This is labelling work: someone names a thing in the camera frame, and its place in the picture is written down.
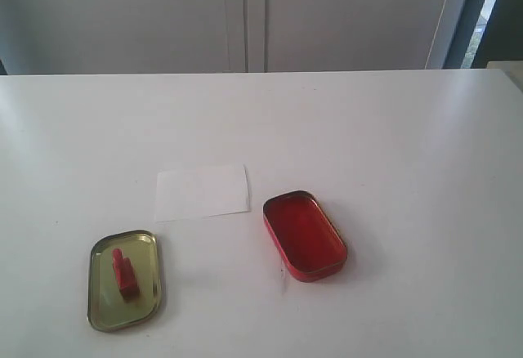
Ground gold metal tin lid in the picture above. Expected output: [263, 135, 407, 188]
[87, 230, 163, 333]

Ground red ink pad tin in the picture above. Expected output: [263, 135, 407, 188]
[262, 190, 348, 282]

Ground white cabinet doors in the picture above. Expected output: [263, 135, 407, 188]
[1, 0, 465, 74]

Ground white paper card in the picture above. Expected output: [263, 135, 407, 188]
[154, 164, 250, 222]

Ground red plastic stamp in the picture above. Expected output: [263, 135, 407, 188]
[112, 248, 140, 301]

